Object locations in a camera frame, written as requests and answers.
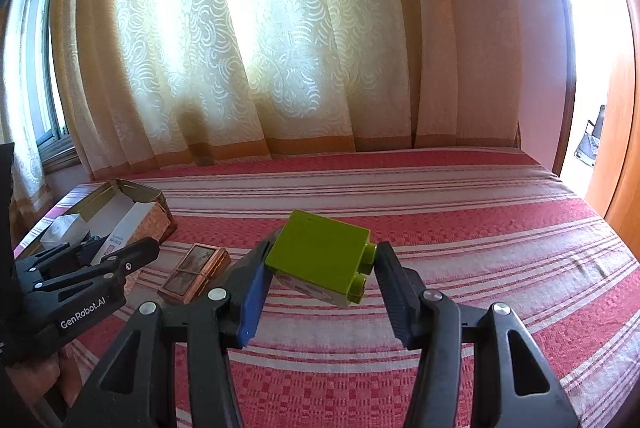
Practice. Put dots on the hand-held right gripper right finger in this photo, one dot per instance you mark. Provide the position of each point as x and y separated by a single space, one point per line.
395 308

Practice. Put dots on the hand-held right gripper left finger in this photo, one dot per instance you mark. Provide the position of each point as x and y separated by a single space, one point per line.
252 308

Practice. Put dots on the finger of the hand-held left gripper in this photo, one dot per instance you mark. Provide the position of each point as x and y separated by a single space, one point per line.
115 265
75 253

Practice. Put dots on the green toy building block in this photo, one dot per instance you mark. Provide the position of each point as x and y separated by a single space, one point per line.
315 253

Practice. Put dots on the white cube cardboard box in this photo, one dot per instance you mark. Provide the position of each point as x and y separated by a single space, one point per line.
62 228

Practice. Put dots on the white slim box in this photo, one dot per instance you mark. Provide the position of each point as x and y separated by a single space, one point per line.
125 228

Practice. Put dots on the copper compact case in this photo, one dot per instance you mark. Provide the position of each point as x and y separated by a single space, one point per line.
195 273

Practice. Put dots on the red striped bedspread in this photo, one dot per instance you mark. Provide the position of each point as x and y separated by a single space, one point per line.
450 218

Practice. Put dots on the dark bag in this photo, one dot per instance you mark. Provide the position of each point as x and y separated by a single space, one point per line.
590 143

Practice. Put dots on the cream patterned curtain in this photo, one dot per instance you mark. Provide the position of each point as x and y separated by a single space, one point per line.
250 33

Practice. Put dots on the wooden wardrobe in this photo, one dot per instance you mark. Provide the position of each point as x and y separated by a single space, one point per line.
625 133

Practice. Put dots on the window frame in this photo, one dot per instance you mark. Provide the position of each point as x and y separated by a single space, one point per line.
50 143

